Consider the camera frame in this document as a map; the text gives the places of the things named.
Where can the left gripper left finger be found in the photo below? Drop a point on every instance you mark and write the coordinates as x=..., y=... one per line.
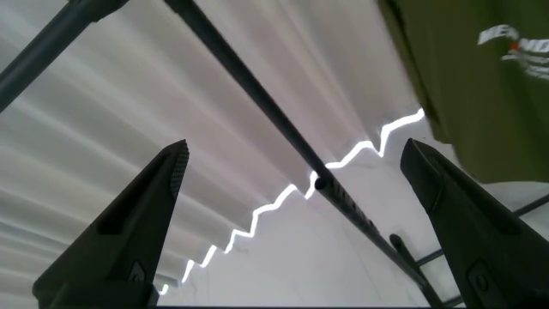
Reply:
x=120, y=240

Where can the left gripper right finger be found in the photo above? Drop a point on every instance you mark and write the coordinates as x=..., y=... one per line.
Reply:
x=484, y=249

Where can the black clothes rack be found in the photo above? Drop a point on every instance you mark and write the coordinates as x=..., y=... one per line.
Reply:
x=253, y=92

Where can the green short-sleeved shirt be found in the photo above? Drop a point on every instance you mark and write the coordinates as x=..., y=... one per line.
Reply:
x=472, y=94

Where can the white curtain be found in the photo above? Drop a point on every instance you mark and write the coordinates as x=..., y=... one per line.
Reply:
x=128, y=107

